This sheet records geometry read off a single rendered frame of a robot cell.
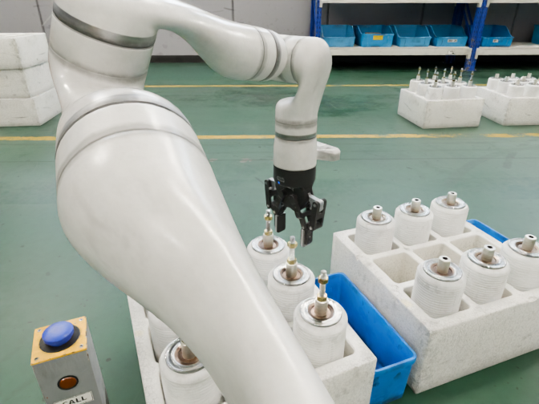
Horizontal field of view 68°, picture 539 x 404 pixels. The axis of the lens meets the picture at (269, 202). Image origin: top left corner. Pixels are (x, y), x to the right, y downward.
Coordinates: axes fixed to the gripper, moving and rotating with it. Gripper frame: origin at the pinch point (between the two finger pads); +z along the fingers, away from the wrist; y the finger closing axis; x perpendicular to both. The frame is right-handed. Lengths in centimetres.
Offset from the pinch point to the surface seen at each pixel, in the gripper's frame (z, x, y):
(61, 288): 35, -31, -63
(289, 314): 16.3, -3.4, 3.3
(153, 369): 17.1, -29.7, -3.2
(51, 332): 2.1, -41.8, -5.6
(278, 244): 9.8, 5.5, -9.7
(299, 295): 11.5, -2.0, 4.4
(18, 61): -6, 8, -248
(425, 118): 28, 194, -76
